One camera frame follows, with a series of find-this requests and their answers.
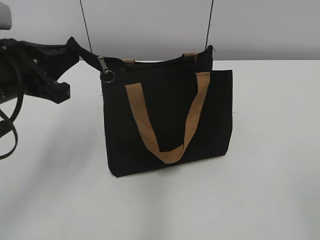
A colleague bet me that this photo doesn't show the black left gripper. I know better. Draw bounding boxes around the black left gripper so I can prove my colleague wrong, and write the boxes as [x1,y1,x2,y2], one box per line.
[0,38,80,104]

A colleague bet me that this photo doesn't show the metal zipper pull with ring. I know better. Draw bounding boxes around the metal zipper pull with ring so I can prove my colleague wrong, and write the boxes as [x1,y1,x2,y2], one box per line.
[97,55,116,84]

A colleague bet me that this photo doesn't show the black canvas tote bag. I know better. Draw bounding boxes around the black canvas tote bag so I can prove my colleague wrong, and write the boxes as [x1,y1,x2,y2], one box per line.
[66,37,233,177]

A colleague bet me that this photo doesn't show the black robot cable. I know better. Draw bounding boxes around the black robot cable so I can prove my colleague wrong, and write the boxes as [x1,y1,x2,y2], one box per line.
[0,41,25,161]

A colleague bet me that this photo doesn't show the tan front bag handle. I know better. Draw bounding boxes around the tan front bag handle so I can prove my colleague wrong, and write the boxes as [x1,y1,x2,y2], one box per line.
[125,72,211,164]

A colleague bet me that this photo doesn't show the tan bag handle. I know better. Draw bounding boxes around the tan bag handle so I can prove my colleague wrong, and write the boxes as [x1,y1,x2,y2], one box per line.
[125,72,211,164]
[122,52,198,65]

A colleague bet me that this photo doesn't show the tan rear bag handle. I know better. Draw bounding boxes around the tan rear bag handle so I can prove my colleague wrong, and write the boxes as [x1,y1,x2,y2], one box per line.
[122,52,198,65]

